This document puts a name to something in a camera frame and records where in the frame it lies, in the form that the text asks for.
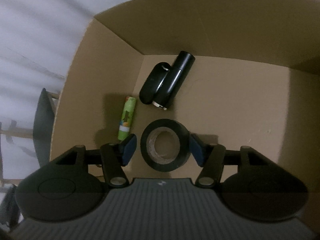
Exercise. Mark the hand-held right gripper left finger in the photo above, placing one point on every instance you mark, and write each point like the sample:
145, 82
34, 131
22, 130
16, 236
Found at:
128, 150

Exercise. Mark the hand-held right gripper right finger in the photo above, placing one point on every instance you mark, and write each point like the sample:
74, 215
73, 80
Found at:
197, 152

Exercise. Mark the green glue stick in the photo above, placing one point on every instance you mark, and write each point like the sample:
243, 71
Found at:
127, 115

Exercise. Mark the black electrical tape roll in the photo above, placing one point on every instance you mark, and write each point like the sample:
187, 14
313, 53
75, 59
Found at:
165, 166

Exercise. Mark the large brown cardboard box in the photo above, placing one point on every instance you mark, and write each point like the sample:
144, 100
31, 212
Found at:
237, 105

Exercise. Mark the black oval key fob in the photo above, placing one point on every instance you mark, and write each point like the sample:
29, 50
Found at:
150, 85

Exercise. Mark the black lipstick tube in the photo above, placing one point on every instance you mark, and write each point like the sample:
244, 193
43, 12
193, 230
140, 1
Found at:
175, 80

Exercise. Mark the wooden chair with dark cushion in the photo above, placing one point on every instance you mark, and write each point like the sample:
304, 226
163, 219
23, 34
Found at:
43, 130

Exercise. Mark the white curtain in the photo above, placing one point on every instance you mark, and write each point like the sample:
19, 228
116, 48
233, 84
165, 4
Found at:
37, 30

